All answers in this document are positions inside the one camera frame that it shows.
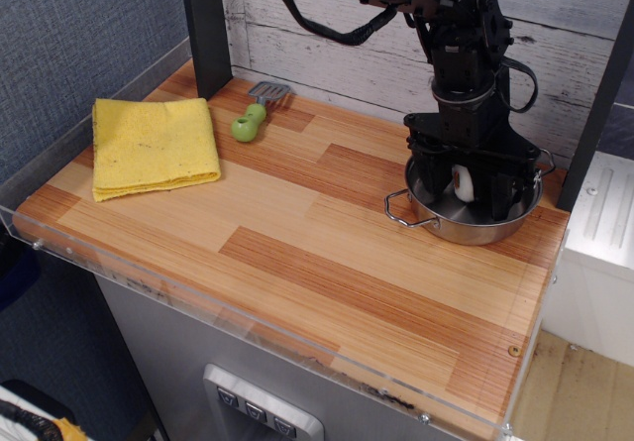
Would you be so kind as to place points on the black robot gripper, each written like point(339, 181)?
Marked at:
point(471, 128)

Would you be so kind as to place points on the plush sushi roll toy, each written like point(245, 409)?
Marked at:
point(463, 184)

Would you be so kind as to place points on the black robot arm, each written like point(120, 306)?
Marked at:
point(469, 33)

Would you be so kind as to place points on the stainless steel pan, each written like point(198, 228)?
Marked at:
point(465, 223)

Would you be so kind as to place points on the white box at right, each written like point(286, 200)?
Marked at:
point(590, 302)

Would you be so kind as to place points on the silver dispenser button panel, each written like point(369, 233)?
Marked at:
point(261, 406)

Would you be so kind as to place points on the folded yellow cloth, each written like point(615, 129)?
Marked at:
point(149, 146)

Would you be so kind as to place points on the silver toy fridge cabinet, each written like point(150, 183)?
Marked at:
point(171, 351)

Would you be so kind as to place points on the clear acrylic table guard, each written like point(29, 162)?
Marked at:
point(290, 251)

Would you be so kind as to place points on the black yellow object bottom left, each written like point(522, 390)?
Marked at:
point(27, 424)

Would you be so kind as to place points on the dark right vertical post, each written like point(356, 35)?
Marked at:
point(604, 99)

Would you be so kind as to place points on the dark vertical post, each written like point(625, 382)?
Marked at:
point(604, 99)
point(209, 45)

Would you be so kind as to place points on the green handled grey toy spatula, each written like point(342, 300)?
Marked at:
point(245, 128)

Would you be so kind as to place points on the dark left vertical post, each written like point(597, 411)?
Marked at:
point(209, 45)

